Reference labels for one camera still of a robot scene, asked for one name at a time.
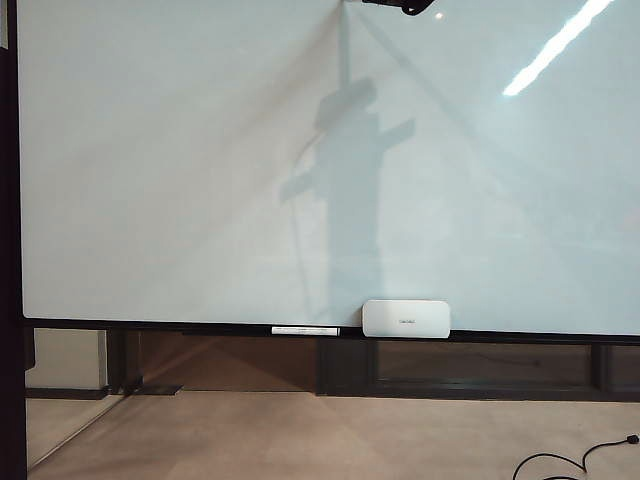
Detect black whiteboard stand frame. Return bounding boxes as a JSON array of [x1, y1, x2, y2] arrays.
[[0, 0, 27, 480]]

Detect black power cable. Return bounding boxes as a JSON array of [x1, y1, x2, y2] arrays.
[[514, 434, 640, 480]]

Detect black whiteboard pen tray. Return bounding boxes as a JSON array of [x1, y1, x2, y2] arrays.
[[22, 315, 640, 347]]

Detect white marker with black cap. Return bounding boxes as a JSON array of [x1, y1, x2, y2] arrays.
[[271, 325, 344, 337]]

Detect white whiteboard eraser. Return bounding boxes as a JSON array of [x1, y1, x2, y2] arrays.
[[362, 298, 453, 341]]

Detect dark door post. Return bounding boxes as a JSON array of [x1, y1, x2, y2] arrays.
[[106, 329, 144, 396]]

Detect dark low cabinet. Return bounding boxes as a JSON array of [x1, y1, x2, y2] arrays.
[[314, 339, 640, 402]]

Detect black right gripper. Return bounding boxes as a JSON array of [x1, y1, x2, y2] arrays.
[[362, 0, 436, 17]]

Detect white glass whiteboard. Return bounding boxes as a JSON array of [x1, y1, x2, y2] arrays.
[[17, 0, 640, 337]]

